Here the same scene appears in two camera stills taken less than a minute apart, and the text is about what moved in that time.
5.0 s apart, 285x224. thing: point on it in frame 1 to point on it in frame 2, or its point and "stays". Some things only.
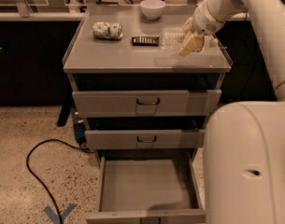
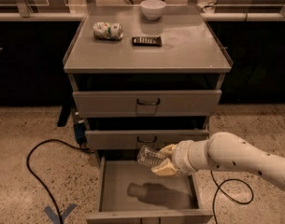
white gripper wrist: x=203 y=21 to x=183 y=157
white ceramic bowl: x=152 y=8 stays
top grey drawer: x=146 y=103 stays
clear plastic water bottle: x=171 y=39 to x=149 y=157
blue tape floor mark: x=54 y=217 stays
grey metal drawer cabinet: x=147 y=108 stays
